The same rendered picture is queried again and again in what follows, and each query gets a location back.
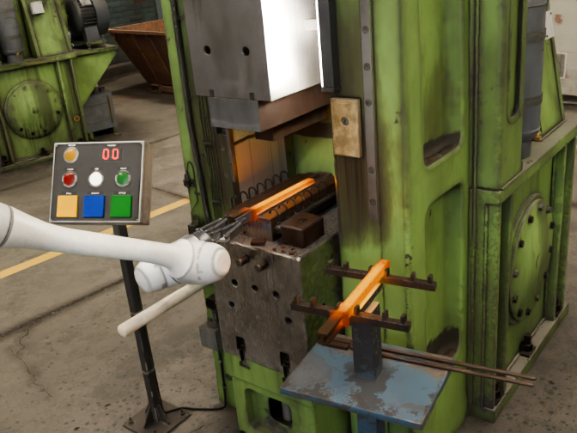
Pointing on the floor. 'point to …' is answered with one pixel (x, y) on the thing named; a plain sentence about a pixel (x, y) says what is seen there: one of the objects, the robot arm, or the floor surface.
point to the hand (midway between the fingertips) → (240, 218)
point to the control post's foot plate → (146, 423)
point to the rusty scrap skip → (147, 51)
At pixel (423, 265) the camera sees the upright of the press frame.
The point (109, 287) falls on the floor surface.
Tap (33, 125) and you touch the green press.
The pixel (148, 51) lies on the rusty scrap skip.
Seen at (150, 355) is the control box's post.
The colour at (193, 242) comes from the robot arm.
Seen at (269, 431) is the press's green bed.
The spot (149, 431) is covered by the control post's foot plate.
